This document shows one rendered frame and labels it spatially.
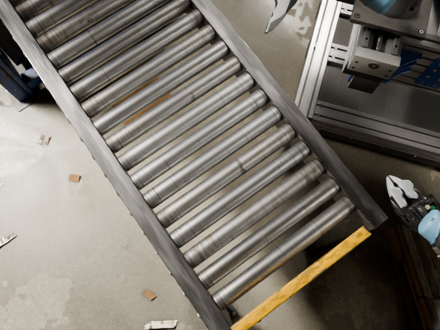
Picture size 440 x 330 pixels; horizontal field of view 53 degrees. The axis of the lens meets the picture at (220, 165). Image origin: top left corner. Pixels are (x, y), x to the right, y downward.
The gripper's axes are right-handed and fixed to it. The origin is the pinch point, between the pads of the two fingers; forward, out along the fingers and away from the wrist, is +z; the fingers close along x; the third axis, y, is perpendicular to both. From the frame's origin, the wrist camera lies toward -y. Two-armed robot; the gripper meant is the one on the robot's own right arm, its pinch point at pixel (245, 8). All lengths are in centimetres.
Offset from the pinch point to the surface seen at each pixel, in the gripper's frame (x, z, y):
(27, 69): 85, 30, 128
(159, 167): -3, 29, 44
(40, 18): 55, 20, 52
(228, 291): -39, 40, 39
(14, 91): 79, 41, 124
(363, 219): -53, 2, 39
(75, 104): 27, 32, 48
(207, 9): 20, -16, 47
